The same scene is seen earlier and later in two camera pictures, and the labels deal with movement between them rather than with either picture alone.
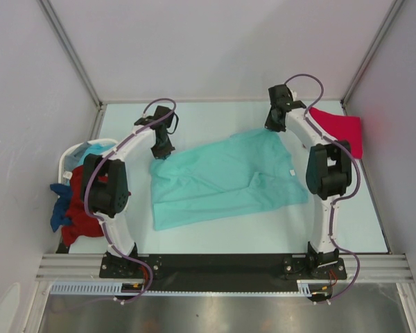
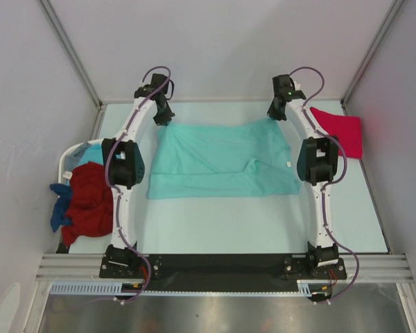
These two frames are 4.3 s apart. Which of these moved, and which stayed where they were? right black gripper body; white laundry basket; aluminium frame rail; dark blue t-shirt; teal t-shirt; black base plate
Moved: teal t-shirt; right black gripper body
Stayed: dark blue t-shirt; black base plate; aluminium frame rail; white laundry basket
